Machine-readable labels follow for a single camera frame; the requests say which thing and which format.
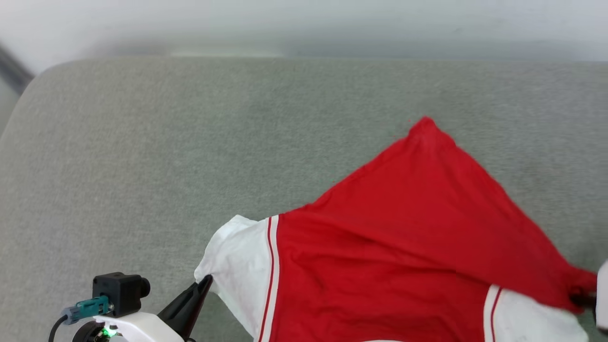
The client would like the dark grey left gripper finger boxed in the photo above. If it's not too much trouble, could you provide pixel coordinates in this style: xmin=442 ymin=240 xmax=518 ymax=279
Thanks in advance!
xmin=158 ymin=274 xmax=214 ymax=340

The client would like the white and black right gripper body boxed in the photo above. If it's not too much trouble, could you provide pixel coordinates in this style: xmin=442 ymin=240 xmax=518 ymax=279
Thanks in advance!
xmin=596 ymin=259 xmax=608 ymax=332

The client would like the teal plug left camera cable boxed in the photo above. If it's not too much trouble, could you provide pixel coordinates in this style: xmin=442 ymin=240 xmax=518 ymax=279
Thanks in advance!
xmin=47 ymin=295 xmax=115 ymax=342

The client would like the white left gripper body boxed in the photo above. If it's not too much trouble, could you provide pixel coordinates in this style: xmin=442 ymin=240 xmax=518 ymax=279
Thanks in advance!
xmin=71 ymin=311 xmax=186 ymax=342

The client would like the red garment with white sleeves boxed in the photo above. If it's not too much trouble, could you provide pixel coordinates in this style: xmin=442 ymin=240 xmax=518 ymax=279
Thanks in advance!
xmin=194 ymin=116 xmax=599 ymax=342

